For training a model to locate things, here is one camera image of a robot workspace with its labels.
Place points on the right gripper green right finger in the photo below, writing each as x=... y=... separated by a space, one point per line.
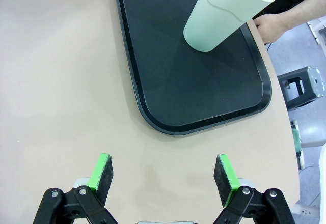
x=225 y=180

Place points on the tall pale green cup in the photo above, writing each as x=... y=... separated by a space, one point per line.
x=224 y=17

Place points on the black plastic tray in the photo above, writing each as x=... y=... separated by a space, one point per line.
x=193 y=86

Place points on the person's left forearm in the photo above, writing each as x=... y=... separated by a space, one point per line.
x=305 y=10

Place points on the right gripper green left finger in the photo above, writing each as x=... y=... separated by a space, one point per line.
x=103 y=180

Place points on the grey topped black stool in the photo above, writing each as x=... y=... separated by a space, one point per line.
x=298 y=91

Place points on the person's left hand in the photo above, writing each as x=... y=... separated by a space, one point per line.
x=271 y=28

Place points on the green cloth bundle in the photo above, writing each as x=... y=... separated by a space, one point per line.
x=296 y=142

